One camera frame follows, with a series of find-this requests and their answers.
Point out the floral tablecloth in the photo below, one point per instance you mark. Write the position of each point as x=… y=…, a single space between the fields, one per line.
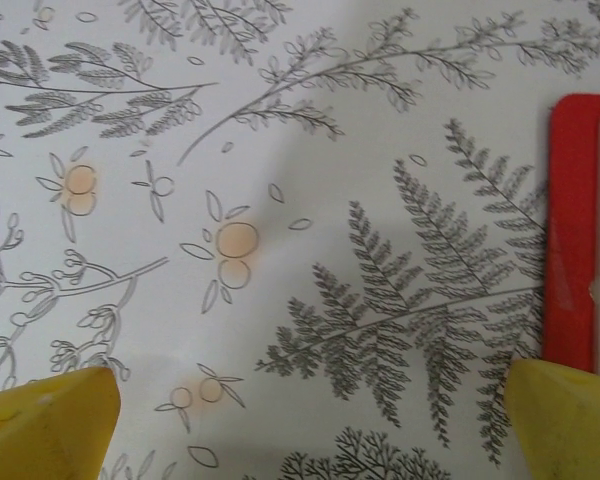
x=280 y=200

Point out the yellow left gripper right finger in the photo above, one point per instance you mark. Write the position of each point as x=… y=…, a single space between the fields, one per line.
x=570 y=425

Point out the red card holder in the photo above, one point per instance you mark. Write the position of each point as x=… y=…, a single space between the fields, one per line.
x=570 y=225

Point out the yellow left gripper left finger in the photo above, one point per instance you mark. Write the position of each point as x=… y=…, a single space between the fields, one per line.
x=40 y=430

